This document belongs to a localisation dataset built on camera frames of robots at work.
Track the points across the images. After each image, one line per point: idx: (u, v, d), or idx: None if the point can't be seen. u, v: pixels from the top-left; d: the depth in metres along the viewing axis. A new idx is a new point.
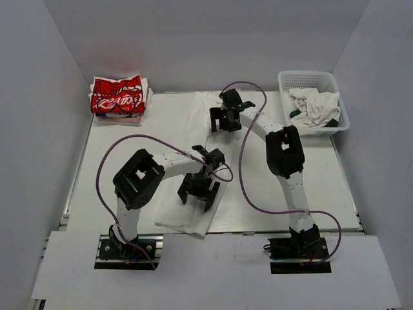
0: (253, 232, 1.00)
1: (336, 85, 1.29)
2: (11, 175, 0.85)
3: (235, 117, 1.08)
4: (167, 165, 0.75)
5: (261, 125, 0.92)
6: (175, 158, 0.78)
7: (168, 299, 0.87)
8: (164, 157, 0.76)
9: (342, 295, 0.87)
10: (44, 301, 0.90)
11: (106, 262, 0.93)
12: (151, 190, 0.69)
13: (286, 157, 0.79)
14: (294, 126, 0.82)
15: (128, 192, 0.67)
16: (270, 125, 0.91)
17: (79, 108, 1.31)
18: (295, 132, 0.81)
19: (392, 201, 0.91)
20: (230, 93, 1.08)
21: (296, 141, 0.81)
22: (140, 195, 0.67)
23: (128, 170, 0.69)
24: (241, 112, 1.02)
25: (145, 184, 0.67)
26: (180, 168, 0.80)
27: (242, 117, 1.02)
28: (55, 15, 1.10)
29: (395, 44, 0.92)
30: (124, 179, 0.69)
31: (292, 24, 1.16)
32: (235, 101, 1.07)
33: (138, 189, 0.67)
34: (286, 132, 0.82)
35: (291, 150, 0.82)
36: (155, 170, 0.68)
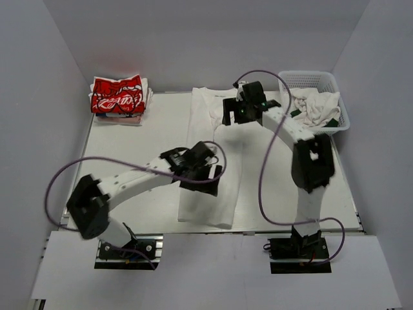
0: (253, 232, 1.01)
1: (336, 85, 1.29)
2: (11, 175, 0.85)
3: (257, 117, 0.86)
4: (115, 191, 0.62)
5: (286, 130, 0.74)
6: (130, 179, 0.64)
7: (168, 299, 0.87)
8: (115, 180, 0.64)
9: (342, 296, 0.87)
10: (44, 301, 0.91)
11: (106, 262, 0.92)
12: (102, 219, 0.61)
13: (315, 170, 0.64)
14: (328, 135, 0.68)
15: (77, 224, 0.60)
16: (299, 131, 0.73)
17: (79, 108, 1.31)
18: (328, 143, 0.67)
19: (392, 202, 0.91)
20: (254, 85, 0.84)
21: (328, 152, 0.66)
22: (88, 228, 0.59)
23: (75, 198, 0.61)
24: (264, 112, 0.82)
25: (90, 216, 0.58)
26: (137, 188, 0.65)
27: (266, 119, 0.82)
28: (56, 15, 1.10)
29: (396, 44, 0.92)
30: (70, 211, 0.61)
31: (292, 23, 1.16)
32: (257, 97, 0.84)
33: (83, 222, 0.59)
34: (317, 140, 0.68)
35: (321, 161, 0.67)
36: (97, 199, 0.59)
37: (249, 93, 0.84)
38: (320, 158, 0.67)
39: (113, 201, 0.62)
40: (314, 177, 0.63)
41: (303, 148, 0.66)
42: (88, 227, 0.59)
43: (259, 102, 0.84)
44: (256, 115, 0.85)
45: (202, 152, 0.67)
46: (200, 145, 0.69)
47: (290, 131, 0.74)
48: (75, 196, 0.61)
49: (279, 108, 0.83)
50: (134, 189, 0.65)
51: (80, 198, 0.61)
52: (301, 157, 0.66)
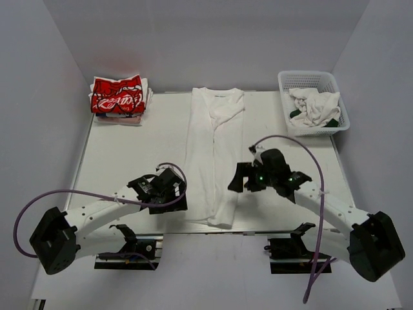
0: (253, 232, 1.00)
1: (336, 85, 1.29)
2: (11, 175, 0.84)
3: (286, 194, 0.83)
4: (85, 221, 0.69)
5: (335, 214, 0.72)
6: (96, 211, 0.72)
7: (168, 299, 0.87)
8: (82, 212, 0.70)
9: (343, 296, 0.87)
10: (44, 301, 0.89)
11: (106, 262, 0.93)
12: (68, 252, 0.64)
13: (384, 261, 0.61)
14: (386, 217, 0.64)
15: (42, 258, 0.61)
16: (346, 212, 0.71)
17: (79, 108, 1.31)
18: (388, 223, 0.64)
19: (392, 202, 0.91)
20: (277, 159, 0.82)
21: (392, 235, 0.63)
22: (52, 263, 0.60)
23: (40, 232, 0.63)
24: (295, 189, 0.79)
25: (55, 251, 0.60)
26: (108, 215, 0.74)
27: (298, 196, 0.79)
28: (55, 15, 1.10)
29: (396, 44, 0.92)
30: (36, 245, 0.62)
31: (292, 23, 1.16)
32: (282, 171, 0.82)
33: (50, 256, 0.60)
34: (373, 220, 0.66)
35: (384, 243, 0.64)
36: (64, 234, 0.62)
37: (275, 168, 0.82)
38: (381, 241, 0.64)
39: (80, 232, 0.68)
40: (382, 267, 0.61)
41: (366, 236, 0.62)
42: (53, 261, 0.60)
43: (284, 177, 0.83)
44: (285, 192, 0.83)
45: (169, 179, 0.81)
46: (166, 173, 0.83)
47: (337, 214, 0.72)
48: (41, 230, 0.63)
49: (310, 182, 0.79)
50: (105, 217, 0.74)
51: (47, 232, 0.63)
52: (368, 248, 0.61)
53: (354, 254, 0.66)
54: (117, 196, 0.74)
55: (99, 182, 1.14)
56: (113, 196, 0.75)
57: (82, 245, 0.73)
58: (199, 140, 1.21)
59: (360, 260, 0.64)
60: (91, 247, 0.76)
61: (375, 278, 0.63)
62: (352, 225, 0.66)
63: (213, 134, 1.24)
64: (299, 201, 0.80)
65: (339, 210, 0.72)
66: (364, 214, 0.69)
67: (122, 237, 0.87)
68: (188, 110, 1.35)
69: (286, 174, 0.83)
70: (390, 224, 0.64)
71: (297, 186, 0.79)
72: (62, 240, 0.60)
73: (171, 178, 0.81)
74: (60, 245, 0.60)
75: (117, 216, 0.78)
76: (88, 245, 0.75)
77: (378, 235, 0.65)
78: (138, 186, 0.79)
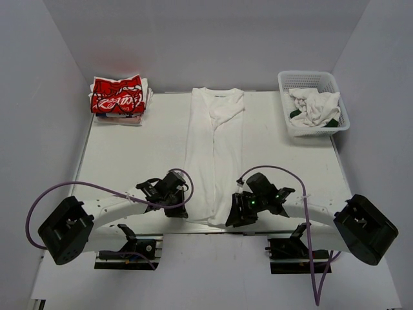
0: (253, 232, 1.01)
1: (336, 85, 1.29)
2: (12, 176, 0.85)
3: (279, 211, 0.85)
4: (100, 212, 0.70)
5: (318, 208, 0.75)
6: (110, 204, 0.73)
7: (168, 299, 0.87)
8: (98, 203, 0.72)
9: (343, 296, 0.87)
10: (44, 301, 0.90)
11: (106, 262, 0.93)
12: (80, 243, 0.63)
13: (376, 239, 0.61)
14: (362, 197, 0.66)
15: (54, 247, 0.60)
16: (329, 205, 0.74)
17: (79, 107, 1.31)
18: (367, 203, 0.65)
19: (392, 202, 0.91)
20: (261, 181, 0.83)
21: (374, 212, 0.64)
22: (64, 251, 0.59)
23: (53, 221, 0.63)
24: (282, 202, 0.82)
25: (70, 238, 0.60)
26: (119, 211, 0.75)
27: (287, 208, 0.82)
28: (56, 15, 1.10)
29: (396, 44, 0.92)
30: (50, 233, 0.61)
31: (292, 24, 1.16)
32: (268, 190, 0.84)
33: (62, 243, 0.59)
34: (354, 205, 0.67)
35: (372, 223, 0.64)
36: (80, 221, 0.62)
37: (261, 190, 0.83)
38: (370, 223, 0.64)
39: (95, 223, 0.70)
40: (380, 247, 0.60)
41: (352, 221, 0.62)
42: (65, 249, 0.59)
43: (271, 196, 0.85)
44: (277, 209, 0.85)
45: (172, 182, 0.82)
46: (170, 177, 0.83)
47: (321, 208, 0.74)
48: (57, 217, 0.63)
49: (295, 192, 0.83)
50: (116, 213, 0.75)
51: (61, 220, 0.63)
52: (357, 233, 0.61)
53: (350, 244, 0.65)
54: (129, 194, 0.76)
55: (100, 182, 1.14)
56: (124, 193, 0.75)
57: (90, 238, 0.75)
58: (199, 140, 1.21)
59: (356, 247, 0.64)
60: (95, 242, 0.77)
61: (377, 261, 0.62)
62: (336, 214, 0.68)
63: (213, 134, 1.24)
64: (293, 214, 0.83)
65: (322, 205, 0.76)
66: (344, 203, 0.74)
67: (124, 235, 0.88)
68: (188, 111, 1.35)
69: (273, 192, 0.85)
70: (370, 203, 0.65)
71: (283, 199, 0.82)
72: (79, 226, 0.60)
73: (174, 181, 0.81)
74: (77, 232, 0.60)
75: (126, 214, 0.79)
76: (94, 239, 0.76)
77: (365, 217, 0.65)
78: (146, 187, 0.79)
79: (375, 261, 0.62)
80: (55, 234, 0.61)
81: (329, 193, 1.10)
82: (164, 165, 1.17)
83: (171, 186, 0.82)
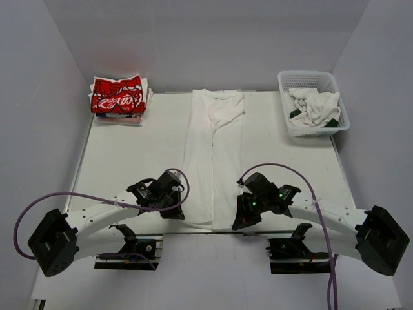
0: (253, 232, 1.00)
1: (336, 85, 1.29)
2: (11, 176, 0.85)
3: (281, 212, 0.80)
4: (86, 223, 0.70)
5: (335, 218, 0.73)
6: (97, 214, 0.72)
7: (168, 299, 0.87)
8: (82, 215, 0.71)
9: (343, 296, 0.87)
10: (44, 301, 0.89)
11: (106, 262, 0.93)
12: (67, 254, 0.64)
13: (393, 250, 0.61)
14: (380, 207, 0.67)
15: (41, 259, 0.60)
16: (346, 215, 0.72)
17: (79, 107, 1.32)
18: (386, 215, 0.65)
19: (392, 201, 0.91)
20: (260, 180, 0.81)
21: (393, 225, 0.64)
22: (51, 264, 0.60)
23: (40, 233, 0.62)
24: (289, 205, 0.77)
25: (57, 252, 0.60)
26: (106, 219, 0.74)
27: (292, 210, 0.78)
28: (56, 15, 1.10)
29: (396, 44, 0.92)
30: (38, 245, 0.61)
31: (292, 23, 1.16)
32: (269, 190, 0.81)
33: (52, 255, 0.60)
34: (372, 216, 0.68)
35: (388, 234, 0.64)
36: (68, 234, 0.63)
37: (261, 190, 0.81)
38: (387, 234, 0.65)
39: (80, 234, 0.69)
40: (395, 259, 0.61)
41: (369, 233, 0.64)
42: (53, 263, 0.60)
43: (273, 196, 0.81)
44: (280, 209, 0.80)
45: (168, 182, 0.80)
46: (166, 177, 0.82)
47: (336, 219, 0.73)
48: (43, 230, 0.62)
49: (301, 193, 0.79)
50: (104, 221, 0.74)
51: (48, 232, 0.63)
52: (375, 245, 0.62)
53: (366, 255, 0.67)
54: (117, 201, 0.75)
55: (100, 182, 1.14)
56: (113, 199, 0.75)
57: (82, 247, 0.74)
58: (197, 142, 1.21)
59: (372, 258, 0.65)
60: (88, 248, 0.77)
61: (393, 272, 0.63)
62: (355, 228, 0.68)
63: (212, 138, 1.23)
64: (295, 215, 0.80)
65: (337, 214, 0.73)
66: (362, 213, 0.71)
67: (122, 237, 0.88)
68: (188, 111, 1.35)
69: (275, 192, 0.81)
70: (388, 215, 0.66)
71: (286, 198, 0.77)
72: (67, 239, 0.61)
73: (170, 183, 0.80)
74: (63, 245, 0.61)
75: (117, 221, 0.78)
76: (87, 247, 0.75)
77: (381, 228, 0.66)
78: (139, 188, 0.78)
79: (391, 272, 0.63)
80: (45, 247, 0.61)
81: (328, 194, 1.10)
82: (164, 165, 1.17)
83: (166, 187, 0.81)
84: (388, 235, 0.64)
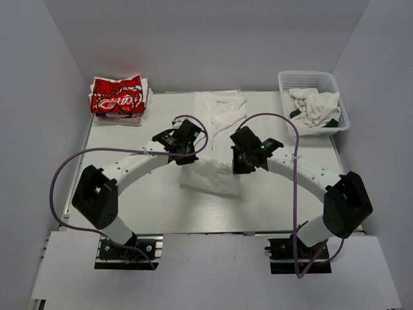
0: (254, 232, 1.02)
1: (336, 85, 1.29)
2: (12, 176, 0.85)
3: (259, 163, 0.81)
4: (122, 173, 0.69)
5: (308, 177, 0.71)
6: (130, 163, 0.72)
7: (168, 298, 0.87)
8: (117, 166, 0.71)
9: (342, 296, 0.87)
10: (44, 301, 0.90)
11: (106, 262, 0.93)
12: (112, 205, 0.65)
13: (354, 216, 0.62)
14: (355, 174, 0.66)
15: (90, 214, 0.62)
16: (320, 174, 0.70)
17: (79, 108, 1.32)
18: (359, 183, 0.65)
19: (392, 201, 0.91)
20: (244, 132, 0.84)
21: (362, 193, 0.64)
22: (102, 214, 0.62)
23: (81, 192, 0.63)
24: (268, 157, 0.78)
25: (103, 203, 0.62)
26: (140, 168, 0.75)
27: (271, 164, 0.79)
28: (56, 15, 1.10)
29: (395, 44, 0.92)
30: (81, 203, 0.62)
31: (292, 24, 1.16)
32: (252, 143, 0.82)
33: (97, 210, 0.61)
34: (344, 180, 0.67)
35: (355, 201, 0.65)
36: (107, 185, 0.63)
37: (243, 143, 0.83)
38: (353, 200, 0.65)
39: (120, 185, 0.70)
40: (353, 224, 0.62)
41: (339, 193, 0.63)
42: (102, 213, 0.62)
43: (255, 147, 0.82)
44: (259, 161, 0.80)
45: (190, 129, 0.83)
46: (186, 124, 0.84)
47: (310, 177, 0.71)
48: (83, 188, 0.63)
49: (283, 148, 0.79)
50: (137, 170, 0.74)
51: (87, 190, 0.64)
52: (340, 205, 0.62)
53: (326, 214, 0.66)
54: (146, 149, 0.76)
55: None
56: (142, 149, 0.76)
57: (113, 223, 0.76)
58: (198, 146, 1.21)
59: (332, 219, 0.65)
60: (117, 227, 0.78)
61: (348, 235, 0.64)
62: (326, 188, 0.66)
63: (212, 142, 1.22)
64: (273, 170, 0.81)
65: (313, 172, 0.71)
66: (337, 175, 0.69)
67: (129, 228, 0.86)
68: (188, 111, 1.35)
69: (257, 144, 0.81)
70: (361, 183, 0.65)
71: (269, 153, 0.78)
72: (107, 190, 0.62)
73: (191, 128, 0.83)
74: (106, 196, 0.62)
75: (148, 170, 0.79)
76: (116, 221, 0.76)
77: (350, 194, 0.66)
78: (163, 138, 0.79)
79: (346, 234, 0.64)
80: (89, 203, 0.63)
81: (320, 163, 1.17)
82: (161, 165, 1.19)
83: (190, 134, 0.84)
84: (356, 202, 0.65)
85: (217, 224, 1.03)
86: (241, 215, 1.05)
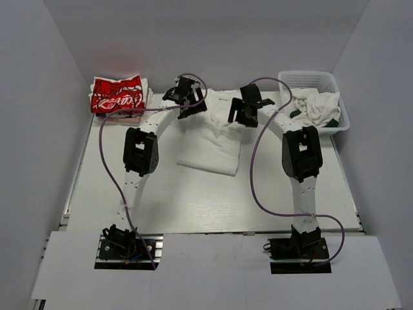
0: (253, 232, 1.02)
1: (336, 85, 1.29)
2: (11, 176, 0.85)
3: (252, 115, 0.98)
4: (155, 128, 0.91)
5: (279, 124, 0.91)
6: (157, 119, 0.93)
7: (168, 298, 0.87)
8: (149, 123, 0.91)
9: (342, 296, 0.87)
10: (44, 301, 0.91)
11: (106, 262, 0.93)
12: (155, 153, 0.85)
13: (303, 160, 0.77)
14: (315, 127, 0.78)
15: (142, 165, 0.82)
16: (288, 124, 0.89)
17: (79, 108, 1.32)
18: (315, 135, 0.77)
19: (392, 201, 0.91)
20: (251, 88, 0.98)
21: (315, 144, 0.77)
22: (150, 160, 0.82)
23: (128, 149, 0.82)
24: (259, 109, 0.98)
25: (150, 152, 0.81)
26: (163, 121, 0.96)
27: (260, 115, 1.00)
28: (56, 15, 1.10)
29: (395, 43, 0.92)
30: (130, 158, 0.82)
31: (292, 24, 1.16)
32: (253, 97, 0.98)
33: (146, 160, 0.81)
34: (305, 132, 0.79)
35: (309, 152, 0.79)
36: (149, 138, 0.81)
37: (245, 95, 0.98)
38: (308, 149, 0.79)
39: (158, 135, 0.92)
40: (303, 167, 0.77)
41: (292, 138, 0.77)
42: (150, 159, 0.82)
43: (255, 99, 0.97)
44: (252, 112, 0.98)
45: (187, 84, 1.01)
46: (183, 81, 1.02)
47: (281, 124, 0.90)
48: (130, 146, 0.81)
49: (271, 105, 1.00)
50: (162, 124, 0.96)
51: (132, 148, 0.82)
52: (292, 148, 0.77)
53: (284, 155, 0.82)
54: (164, 107, 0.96)
55: (97, 186, 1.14)
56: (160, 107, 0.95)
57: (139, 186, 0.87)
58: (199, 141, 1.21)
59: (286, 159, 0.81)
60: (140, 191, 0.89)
61: (298, 177, 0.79)
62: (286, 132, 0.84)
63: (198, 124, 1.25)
64: (261, 120, 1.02)
65: (284, 122, 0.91)
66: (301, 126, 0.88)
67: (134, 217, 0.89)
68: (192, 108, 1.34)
69: (255, 100, 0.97)
70: (317, 135, 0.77)
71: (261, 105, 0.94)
72: (150, 142, 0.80)
73: (188, 82, 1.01)
74: (151, 146, 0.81)
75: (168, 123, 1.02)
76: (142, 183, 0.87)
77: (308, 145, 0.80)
78: (170, 95, 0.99)
79: (295, 177, 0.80)
80: (137, 157, 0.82)
81: None
82: (161, 162, 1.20)
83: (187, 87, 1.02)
84: (309, 152, 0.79)
85: (215, 223, 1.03)
86: (239, 210, 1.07)
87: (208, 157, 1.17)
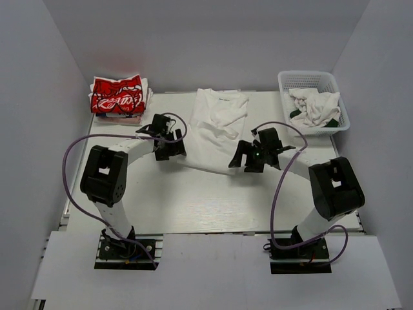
0: (254, 232, 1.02)
1: (336, 86, 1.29)
2: (11, 177, 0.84)
3: (273, 163, 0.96)
4: (126, 149, 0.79)
5: (303, 161, 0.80)
6: (130, 143, 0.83)
7: (168, 299, 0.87)
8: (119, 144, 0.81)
9: (342, 296, 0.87)
10: (44, 301, 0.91)
11: (106, 262, 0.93)
12: (122, 176, 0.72)
13: (339, 197, 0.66)
14: (345, 158, 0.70)
15: (104, 188, 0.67)
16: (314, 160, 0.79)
17: (79, 108, 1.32)
18: (347, 165, 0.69)
19: (392, 201, 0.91)
20: (269, 132, 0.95)
21: (350, 176, 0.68)
22: (115, 184, 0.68)
23: (91, 172, 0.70)
24: (279, 154, 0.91)
25: (117, 174, 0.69)
26: (137, 148, 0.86)
27: (282, 161, 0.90)
28: (55, 14, 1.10)
29: (396, 43, 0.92)
30: (91, 181, 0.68)
31: (292, 24, 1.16)
32: (273, 143, 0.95)
33: (111, 182, 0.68)
34: (335, 165, 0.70)
35: (344, 186, 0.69)
36: (115, 157, 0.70)
37: (266, 141, 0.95)
38: (341, 185, 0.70)
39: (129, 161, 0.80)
40: (340, 205, 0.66)
41: (322, 172, 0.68)
42: (115, 182, 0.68)
43: (274, 148, 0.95)
44: (273, 161, 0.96)
45: (161, 121, 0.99)
46: (157, 117, 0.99)
47: (306, 162, 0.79)
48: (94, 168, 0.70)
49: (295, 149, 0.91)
50: (135, 152, 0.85)
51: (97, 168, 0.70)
52: (323, 182, 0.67)
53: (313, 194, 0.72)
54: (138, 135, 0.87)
55: None
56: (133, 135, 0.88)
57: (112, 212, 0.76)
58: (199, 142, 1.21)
59: (319, 198, 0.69)
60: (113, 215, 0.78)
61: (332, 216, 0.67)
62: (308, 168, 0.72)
63: (196, 124, 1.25)
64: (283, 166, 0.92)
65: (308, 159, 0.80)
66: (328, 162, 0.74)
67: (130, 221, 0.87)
68: (193, 106, 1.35)
69: (275, 146, 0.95)
70: (350, 167, 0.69)
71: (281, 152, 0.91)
72: (118, 161, 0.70)
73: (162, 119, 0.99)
74: (119, 166, 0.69)
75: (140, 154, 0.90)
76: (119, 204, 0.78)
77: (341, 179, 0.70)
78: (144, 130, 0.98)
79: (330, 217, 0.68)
80: (99, 179, 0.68)
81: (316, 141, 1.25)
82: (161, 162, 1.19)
83: (162, 124, 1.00)
84: (344, 186, 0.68)
85: (215, 224, 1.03)
86: (239, 210, 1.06)
87: (208, 158, 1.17)
